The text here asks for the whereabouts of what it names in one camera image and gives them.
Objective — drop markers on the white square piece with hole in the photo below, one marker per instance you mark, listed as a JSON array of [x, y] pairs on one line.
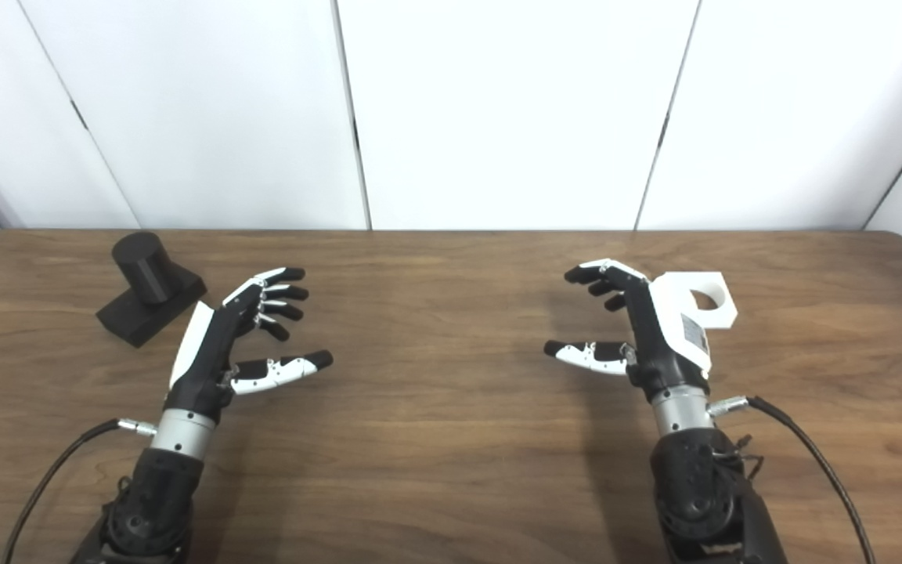
[[721, 312]]

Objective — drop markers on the black peg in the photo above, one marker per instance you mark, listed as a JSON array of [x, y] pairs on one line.
[[146, 294]]

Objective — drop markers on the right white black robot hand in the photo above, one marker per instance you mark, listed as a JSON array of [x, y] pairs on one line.
[[658, 345]]

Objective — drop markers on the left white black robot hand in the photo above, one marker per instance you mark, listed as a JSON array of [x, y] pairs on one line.
[[202, 348]]

